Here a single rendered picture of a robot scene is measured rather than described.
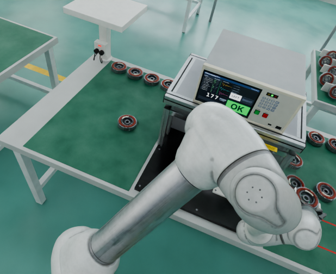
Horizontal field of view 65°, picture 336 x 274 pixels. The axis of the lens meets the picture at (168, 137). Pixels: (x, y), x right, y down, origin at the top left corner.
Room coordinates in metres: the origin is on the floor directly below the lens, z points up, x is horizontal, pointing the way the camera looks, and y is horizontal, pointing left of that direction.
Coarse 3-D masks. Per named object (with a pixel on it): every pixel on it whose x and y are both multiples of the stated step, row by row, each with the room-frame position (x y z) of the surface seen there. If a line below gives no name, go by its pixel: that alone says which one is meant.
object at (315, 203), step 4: (300, 188) 0.77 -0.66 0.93; (304, 188) 0.78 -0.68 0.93; (296, 192) 0.74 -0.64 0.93; (300, 192) 0.75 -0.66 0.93; (304, 192) 0.76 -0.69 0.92; (308, 192) 0.76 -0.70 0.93; (312, 192) 0.77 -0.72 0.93; (300, 196) 0.73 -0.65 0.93; (304, 196) 0.74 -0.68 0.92; (308, 196) 0.75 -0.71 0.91; (312, 196) 0.74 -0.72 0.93; (316, 196) 0.75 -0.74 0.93; (304, 200) 0.72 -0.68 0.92; (308, 200) 0.72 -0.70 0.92; (312, 200) 0.73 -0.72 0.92; (316, 200) 0.73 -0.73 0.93; (312, 204) 0.70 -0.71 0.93; (316, 204) 0.70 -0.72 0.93
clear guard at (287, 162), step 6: (270, 144) 0.88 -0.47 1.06; (276, 144) 0.89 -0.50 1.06; (270, 150) 0.84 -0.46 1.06; (282, 150) 0.86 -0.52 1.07; (288, 150) 0.87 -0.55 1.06; (276, 156) 0.81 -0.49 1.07; (282, 156) 0.82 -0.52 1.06; (288, 156) 0.83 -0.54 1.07; (294, 156) 0.84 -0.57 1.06; (282, 162) 0.79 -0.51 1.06; (288, 162) 0.79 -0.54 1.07; (294, 162) 0.80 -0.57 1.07; (282, 168) 0.75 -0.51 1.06; (288, 168) 0.76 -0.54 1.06; (294, 168) 0.77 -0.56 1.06; (288, 174) 0.73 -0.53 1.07; (294, 174) 0.73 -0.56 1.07; (288, 180) 0.69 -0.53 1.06; (294, 180) 0.70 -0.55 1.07; (294, 186) 0.67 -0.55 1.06
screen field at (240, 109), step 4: (228, 100) 0.96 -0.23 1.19; (228, 104) 0.96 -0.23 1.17; (232, 104) 0.96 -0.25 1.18; (236, 104) 0.95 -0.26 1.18; (240, 104) 0.95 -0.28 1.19; (232, 108) 0.96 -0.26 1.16; (236, 108) 0.95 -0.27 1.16; (240, 108) 0.95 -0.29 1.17; (244, 108) 0.95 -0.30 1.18; (248, 108) 0.94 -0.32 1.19; (240, 112) 0.95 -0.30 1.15; (244, 112) 0.95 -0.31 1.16
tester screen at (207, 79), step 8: (208, 80) 0.98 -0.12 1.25; (216, 80) 0.98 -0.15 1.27; (224, 80) 0.97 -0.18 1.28; (200, 88) 0.99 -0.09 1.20; (208, 88) 0.98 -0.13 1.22; (216, 88) 0.98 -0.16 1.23; (224, 88) 0.97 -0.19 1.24; (232, 88) 0.96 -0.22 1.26; (240, 88) 0.96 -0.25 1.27; (248, 88) 0.95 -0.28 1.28; (224, 96) 0.97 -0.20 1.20; (248, 96) 0.95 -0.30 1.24; (256, 96) 0.94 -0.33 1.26; (224, 104) 0.96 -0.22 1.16; (248, 112) 0.94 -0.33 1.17
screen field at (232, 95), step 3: (231, 93) 0.96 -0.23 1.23; (231, 96) 0.96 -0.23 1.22; (234, 96) 0.96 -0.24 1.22; (237, 96) 0.96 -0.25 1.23; (240, 96) 0.95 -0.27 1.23; (237, 99) 0.96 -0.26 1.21; (240, 99) 0.95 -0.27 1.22; (243, 99) 0.95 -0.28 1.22; (246, 99) 0.95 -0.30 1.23; (249, 99) 0.95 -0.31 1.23; (243, 102) 0.95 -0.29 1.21; (246, 102) 0.95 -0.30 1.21; (249, 102) 0.95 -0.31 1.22; (252, 102) 0.94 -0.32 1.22
